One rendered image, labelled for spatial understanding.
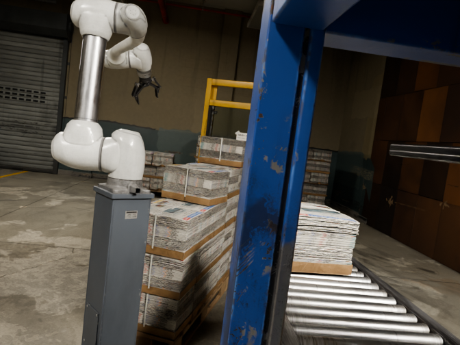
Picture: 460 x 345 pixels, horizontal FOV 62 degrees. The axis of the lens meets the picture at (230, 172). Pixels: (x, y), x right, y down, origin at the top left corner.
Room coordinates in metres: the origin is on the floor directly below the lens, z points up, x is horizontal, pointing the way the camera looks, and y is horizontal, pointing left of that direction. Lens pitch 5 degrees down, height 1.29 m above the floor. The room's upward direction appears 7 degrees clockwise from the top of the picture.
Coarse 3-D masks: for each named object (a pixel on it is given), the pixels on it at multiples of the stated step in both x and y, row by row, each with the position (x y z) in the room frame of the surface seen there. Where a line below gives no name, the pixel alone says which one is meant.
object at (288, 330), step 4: (288, 320) 1.06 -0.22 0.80; (284, 324) 1.03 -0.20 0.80; (288, 324) 1.04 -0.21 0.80; (284, 328) 1.01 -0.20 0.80; (288, 328) 1.02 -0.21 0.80; (292, 328) 1.02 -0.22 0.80; (284, 332) 0.99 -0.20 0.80; (288, 332) 0.99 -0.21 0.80; (292, 332) 1.00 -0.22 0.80; (284, 336) 0.97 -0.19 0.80; (288, 336) 0.97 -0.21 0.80; (292, 336) 0.97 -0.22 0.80; (296, 336) 0.98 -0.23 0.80; (284, 340) 0.95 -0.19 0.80; (288, 340) 0.95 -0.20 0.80; (292, 340) 0.95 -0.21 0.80; (296, 340) 0.95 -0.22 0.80; (284, 344) 0.93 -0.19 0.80; (288, 344) 0.93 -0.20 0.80; (292, 344) 0.93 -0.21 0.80; (296, 344) 0.93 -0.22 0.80; (300, 344) 0.94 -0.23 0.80
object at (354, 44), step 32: (288, 0) 0.44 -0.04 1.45; (320, 0) 0.43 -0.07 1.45; (352, 0) 0.42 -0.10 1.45; (384, 0) 0.55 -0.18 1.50; (416, 0) 0.55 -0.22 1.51; (448, 0) 0.56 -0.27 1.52; (352, 32) 0.54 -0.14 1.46; (384, 32) 0.55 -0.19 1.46; (416, 32) 0.55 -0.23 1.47; (448, 32) 0.56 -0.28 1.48; (448, 64) 0.62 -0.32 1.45
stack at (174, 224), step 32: (160, 224) 2.09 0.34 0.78; (192, 224) 2.14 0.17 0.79; (160, 256) 2.09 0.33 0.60; (192, 256) 2.19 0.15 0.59; (224, 256) 3.01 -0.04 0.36; (160, 288) 2.08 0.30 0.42; (192, 288) 2.30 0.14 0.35; (224, 288) 3.14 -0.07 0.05; (160, 320) 2.08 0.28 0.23; (192, 320) 2.36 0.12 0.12
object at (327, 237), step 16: (304, 224) 1.48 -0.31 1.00; (320, 224) 1.49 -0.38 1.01; (336, 224) 1.50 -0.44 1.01; (352, 224) 1.51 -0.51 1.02; (304, 240) 1.49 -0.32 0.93; (320, 240) 1.50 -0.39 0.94; (336, 240) 1.51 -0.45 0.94; (352, 240) 1.52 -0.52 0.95; (304, 256) 1.49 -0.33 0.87; (320, 256) 1.50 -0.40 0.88; (336, 256) 1.51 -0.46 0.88
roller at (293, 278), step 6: (294, 276) 1.45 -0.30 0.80; (300, 282) 1.42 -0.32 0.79; (306, 282) 1.43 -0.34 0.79; (312, 282) 1.43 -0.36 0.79; (318, 282) 1.44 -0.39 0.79; (324, 282) 1.44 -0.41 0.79; (330, 282) 1.44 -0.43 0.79; (336, 282) 1.45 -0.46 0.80; (342, 282) 1.45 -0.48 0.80; (348, 282) 1.46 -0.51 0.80; (354, 282) 1.46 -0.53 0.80; (360, 282) 1.47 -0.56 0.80; (372, 288) 1.46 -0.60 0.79; (378, 288) 1.46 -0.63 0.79
